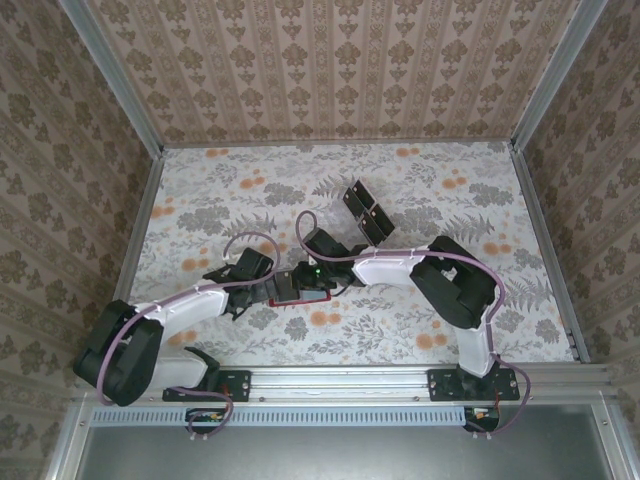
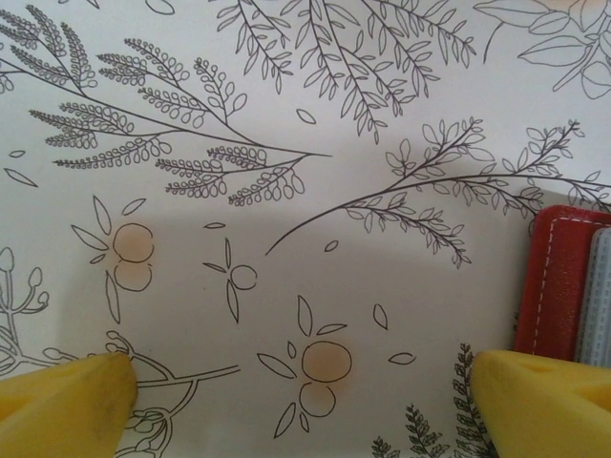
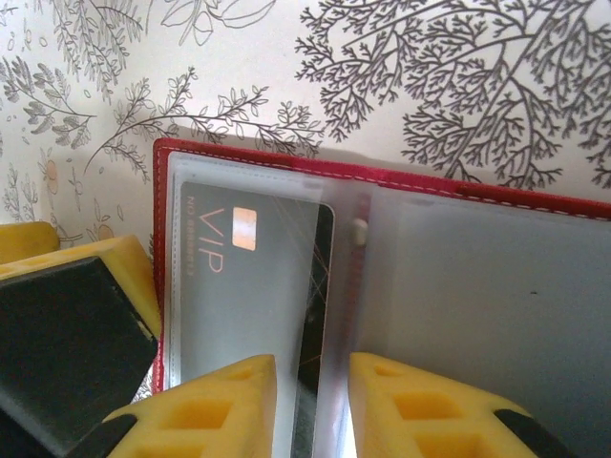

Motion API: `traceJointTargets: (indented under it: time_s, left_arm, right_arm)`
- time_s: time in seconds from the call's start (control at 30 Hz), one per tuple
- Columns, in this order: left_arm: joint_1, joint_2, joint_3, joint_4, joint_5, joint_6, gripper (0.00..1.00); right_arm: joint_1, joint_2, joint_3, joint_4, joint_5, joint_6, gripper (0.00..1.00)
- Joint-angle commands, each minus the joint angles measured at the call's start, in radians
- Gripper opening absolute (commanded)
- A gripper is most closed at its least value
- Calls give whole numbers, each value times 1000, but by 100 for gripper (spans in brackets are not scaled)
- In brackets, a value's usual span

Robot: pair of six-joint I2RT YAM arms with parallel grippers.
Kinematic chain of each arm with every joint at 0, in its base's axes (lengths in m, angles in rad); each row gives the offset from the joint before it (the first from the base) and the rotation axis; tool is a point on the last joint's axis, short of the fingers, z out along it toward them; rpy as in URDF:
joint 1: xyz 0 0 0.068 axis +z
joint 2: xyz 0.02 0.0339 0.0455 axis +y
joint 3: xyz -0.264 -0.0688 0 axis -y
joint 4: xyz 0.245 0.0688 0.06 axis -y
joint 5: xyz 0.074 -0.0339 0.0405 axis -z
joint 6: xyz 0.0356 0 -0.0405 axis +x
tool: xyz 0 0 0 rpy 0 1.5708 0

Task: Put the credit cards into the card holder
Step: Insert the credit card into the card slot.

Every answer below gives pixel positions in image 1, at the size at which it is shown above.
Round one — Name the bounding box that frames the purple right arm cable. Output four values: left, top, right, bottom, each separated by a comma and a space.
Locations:
296, 210, 532, 437

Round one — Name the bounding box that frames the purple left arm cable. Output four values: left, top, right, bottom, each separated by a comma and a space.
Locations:
98, 231, 282, 445

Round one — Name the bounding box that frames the red card holder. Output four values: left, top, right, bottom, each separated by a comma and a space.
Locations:
268, 288, 333, 310

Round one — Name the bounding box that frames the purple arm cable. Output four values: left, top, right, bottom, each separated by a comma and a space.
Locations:
296, 210, 532, 437
98, 231, 282, 445

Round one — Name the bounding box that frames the grey slotted cable duct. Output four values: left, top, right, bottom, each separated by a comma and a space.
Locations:
92, 404, 469, 429

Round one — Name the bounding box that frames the black controller board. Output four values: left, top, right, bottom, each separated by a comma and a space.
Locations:
185, 407, 227, 432
463, 405, 502, 432

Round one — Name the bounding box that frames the grey metal sheet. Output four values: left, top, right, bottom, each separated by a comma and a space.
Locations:
74, 424, 616, 480

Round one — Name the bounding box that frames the aluminium table edge rail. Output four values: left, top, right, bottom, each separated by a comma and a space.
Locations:
94, 147, 166, 369
508, 142, 592, 365

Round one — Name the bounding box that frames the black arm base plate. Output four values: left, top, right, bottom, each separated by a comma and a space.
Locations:
427, 367, 521, 404
162, 368, 252, 404

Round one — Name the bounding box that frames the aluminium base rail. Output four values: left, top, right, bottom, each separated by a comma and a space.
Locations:
69, 363, 616, 407

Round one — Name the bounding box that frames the aluminium frame post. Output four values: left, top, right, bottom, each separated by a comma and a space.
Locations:
55, 0, 167, 160
509, 0, 610, 151

